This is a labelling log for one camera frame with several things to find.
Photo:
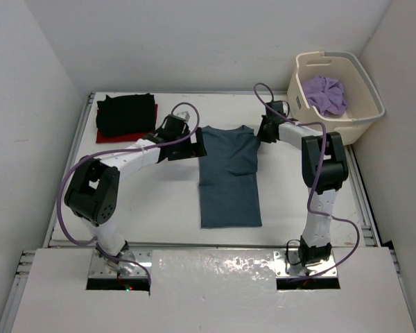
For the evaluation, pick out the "black t-shirt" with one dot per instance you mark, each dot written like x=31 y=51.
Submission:
x=130 y=101

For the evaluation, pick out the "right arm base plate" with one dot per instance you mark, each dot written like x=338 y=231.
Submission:
x=286 y=265

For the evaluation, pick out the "red t-shirt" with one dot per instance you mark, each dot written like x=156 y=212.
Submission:
x=125 y=137

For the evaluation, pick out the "cream laundry basket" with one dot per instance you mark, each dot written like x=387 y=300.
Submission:
x=364 y=105

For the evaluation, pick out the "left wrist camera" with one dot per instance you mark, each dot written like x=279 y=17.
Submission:
x=184 y=115

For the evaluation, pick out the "blue-grey t-shirt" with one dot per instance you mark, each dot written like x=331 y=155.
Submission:
x=228 y=188

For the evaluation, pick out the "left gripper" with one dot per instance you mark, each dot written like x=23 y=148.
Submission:
x=193 y=150

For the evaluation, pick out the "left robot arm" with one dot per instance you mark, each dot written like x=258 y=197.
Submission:
x=93 y=191

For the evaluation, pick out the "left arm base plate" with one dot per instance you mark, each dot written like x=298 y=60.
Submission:
x=139 y=261

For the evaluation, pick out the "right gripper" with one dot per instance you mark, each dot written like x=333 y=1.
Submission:
x=261 y=135

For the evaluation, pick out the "purple t-shirt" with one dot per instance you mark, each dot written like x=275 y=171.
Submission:
x=326 y=94

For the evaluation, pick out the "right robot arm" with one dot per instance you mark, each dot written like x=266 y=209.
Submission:
x=324 y=170

